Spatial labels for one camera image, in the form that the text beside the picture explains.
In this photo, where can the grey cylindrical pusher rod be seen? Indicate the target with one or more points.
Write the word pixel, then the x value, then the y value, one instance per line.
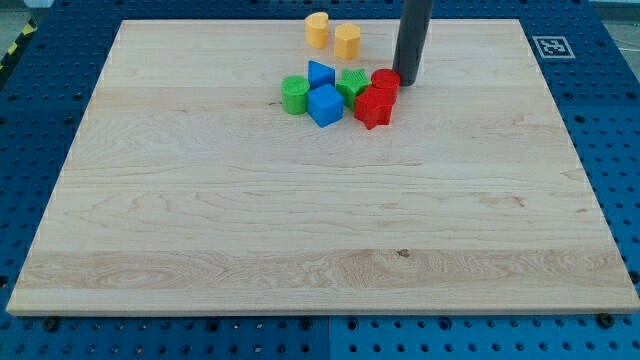
pixel 413 28

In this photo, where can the yellow pentagon block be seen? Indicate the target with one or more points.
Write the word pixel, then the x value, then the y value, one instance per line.
pixel 347 38

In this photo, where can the blue cube block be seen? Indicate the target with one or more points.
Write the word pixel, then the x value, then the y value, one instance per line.
pixel 325 105

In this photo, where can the blue triangle block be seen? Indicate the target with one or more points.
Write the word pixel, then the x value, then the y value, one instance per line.
pixel 319 74

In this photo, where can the green star block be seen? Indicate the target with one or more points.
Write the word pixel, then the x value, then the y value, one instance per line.
pixel 351 84

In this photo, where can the yellow heart block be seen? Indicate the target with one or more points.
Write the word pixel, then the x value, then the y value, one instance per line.
pixel 317 29

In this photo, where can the black bolt front right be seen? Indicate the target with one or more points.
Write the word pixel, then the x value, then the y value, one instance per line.
pixel 605 320

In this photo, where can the red star block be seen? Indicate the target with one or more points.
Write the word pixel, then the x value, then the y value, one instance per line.
pixel 374 107

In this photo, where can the black bolt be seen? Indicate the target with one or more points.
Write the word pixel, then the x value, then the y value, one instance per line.
pixel 605 320
pixel 51 324

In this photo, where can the black bolt front left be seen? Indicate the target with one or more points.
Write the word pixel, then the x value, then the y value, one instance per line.
pixel 51 324

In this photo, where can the white fiducial marker tag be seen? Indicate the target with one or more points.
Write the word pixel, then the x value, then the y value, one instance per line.
pixel 553 47

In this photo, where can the light wooden board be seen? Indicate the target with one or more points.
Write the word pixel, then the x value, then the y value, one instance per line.
pixel 188 191

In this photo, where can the green cylinder block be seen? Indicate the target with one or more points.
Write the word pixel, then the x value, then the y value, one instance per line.
pixel 294 90

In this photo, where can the red cylinder block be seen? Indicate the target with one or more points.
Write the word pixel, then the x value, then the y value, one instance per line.
pixel 387 80

